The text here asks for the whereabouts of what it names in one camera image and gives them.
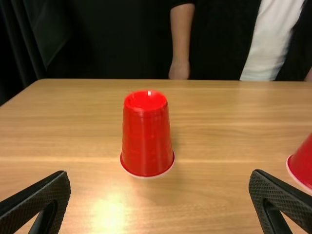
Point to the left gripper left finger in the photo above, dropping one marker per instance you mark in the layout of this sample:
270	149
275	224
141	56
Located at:
26	198

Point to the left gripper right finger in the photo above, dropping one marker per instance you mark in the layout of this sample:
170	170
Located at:
273	192

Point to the red cup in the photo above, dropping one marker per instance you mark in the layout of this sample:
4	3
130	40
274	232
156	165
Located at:
146	136
303	163

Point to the person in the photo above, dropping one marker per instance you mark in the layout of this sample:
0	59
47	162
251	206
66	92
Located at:
268	44

